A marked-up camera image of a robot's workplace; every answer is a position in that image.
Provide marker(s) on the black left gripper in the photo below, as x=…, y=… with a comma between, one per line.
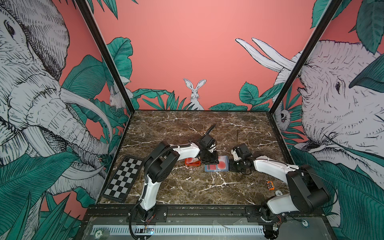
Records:
x=215, y=160

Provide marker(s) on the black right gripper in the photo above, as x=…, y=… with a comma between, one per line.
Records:
x=232, y=168

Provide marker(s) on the blue card holder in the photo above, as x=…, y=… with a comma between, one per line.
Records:
x=222, y=166

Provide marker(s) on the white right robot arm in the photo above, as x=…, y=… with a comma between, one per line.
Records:
x=307, y=191

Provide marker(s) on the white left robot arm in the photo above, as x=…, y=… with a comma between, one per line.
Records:
x=161, y=161

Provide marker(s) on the orange toy car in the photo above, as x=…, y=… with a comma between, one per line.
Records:
x=270, y=186

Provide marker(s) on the white round token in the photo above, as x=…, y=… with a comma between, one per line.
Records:
x=278, y=193

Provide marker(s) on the black white checkerboard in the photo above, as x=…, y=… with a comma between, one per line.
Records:
x=122, y=182

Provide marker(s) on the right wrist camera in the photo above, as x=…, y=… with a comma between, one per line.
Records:
x=241, y=153

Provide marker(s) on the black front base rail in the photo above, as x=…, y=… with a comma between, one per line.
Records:
x=162, y=213

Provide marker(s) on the white slotted cable duct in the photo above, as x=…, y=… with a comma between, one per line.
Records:
x=174, y=230

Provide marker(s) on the black right corner frame post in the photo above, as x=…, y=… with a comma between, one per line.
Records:
x=324, y=21

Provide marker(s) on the black corner frame post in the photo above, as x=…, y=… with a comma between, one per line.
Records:
x=324, y=21
x=98, y=38

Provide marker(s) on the black left corner frame post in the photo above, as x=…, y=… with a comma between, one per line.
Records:
x=98, y=38

